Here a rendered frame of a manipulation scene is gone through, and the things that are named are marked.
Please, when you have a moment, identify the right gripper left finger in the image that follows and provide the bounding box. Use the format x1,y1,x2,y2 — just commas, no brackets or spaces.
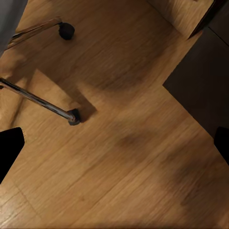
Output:
0,127,25,184

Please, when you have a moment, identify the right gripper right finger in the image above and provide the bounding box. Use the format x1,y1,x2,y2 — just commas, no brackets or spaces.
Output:
214,127,229,165

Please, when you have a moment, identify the swivel chair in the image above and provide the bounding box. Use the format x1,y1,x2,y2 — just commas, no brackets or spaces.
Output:
0,0,82,125

